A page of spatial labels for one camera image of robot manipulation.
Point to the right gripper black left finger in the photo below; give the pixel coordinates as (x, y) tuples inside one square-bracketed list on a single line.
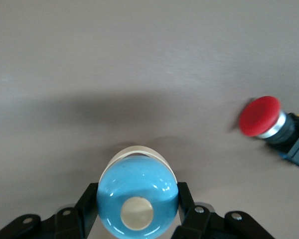
[(72, 221)]

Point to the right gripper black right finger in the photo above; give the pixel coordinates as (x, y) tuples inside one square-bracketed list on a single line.
[(201, 224)]

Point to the blue desk bell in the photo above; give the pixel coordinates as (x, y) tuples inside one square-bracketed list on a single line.
[(137, 179)]

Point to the red mushroom push button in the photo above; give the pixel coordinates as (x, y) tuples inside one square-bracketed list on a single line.
[(260, 115)]

